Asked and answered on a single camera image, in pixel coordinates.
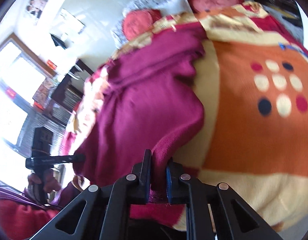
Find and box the white pillow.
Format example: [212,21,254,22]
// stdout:
[154,0,192,16]

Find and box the framed wall picture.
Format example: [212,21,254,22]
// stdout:
[25,0,49,19]

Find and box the maroon fleece garment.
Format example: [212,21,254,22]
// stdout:
[73,22,206,230]

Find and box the person left hand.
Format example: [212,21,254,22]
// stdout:
[27,169,61,204]

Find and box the dark wooden desk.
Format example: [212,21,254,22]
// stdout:
[43,59,94,127]

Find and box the large red heart cushion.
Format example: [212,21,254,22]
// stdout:
[187,0,244,13]

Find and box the red sleeve left forearm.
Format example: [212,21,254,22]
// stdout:
[0,183,81,239]

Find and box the orange red patterned blanket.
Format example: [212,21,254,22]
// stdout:
[62,2,308,231]

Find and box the small red heart cushion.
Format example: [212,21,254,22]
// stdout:
[122,9,162,41]

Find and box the blue lanyard with clip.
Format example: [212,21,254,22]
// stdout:
[278,42,308,61]

